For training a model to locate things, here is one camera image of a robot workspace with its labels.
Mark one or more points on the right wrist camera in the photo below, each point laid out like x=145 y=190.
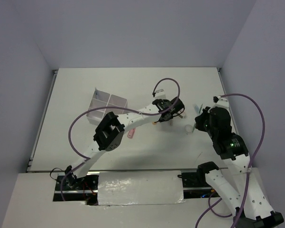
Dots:
x=220 y=102

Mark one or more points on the blue highlighter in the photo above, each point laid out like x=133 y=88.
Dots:
x=198 y=109

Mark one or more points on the green gel pen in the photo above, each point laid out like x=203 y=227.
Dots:
x=194 y=126

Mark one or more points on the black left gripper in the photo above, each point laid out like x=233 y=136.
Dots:
x=165 y=100

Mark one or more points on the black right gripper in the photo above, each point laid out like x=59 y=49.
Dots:
x=199 y=118

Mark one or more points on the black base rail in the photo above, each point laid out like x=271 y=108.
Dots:
x=87 y=192

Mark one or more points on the pink translucent correction tape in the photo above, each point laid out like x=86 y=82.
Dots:
x=131 y=133

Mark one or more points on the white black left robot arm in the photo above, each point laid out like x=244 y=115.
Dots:
x=109 y=133

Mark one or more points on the white divided organizer box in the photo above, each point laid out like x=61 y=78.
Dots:
x=105 y=100

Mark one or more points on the clear tape roll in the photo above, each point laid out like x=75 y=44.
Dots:
x=188 y=128

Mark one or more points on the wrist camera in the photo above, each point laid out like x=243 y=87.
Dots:
x=158 y=96
x=220 y=102

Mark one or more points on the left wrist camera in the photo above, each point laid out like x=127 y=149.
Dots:
x=158 y=96

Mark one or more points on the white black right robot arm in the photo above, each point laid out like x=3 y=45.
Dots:
x=246 y=201

